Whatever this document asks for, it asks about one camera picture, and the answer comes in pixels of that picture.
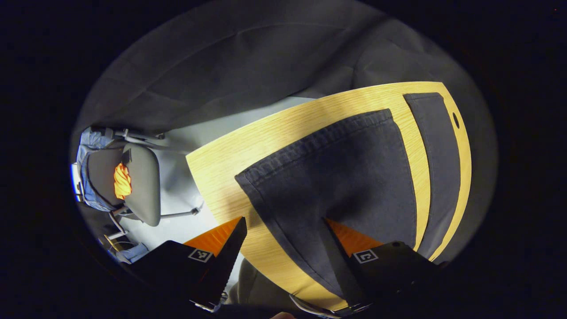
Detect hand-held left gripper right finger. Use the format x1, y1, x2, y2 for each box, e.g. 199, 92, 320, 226
322, 218, 444, 311

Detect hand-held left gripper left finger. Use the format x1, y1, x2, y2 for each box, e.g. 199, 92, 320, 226
128, 216, 248, 311

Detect dark jeans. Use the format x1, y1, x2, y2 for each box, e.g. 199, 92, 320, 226
235, 92, 461, 302

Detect grey cloth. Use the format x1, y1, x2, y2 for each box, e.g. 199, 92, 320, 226
228, 258, 293, 307

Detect light blue cloth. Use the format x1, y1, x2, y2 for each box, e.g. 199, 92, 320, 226
116, 242, 150, 264

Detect grey office chair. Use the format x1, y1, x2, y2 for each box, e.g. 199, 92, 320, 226
73, 126, 204, 240

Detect orange cloth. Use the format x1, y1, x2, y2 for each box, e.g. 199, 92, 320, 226
113, 162, 133, 200

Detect blue denim garment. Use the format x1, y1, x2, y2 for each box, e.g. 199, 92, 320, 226
75, 128, 127, 212

